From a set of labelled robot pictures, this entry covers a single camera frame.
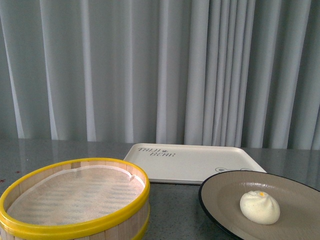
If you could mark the white steamed bun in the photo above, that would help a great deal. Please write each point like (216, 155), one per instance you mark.
(259, 207)

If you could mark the beige plate black rim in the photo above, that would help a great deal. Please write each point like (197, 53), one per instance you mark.
(220, 196)

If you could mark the white steamer liner cloth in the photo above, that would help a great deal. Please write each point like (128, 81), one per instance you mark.
(77, 195)

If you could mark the yellow rimmed bamboo steamer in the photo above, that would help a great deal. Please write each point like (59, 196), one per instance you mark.
(129, 223)

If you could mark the grey pleated curtain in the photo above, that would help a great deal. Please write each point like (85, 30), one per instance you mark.
(236, 73)

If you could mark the cream bear print tray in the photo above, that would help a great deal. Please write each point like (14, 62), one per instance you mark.
(188, 164)

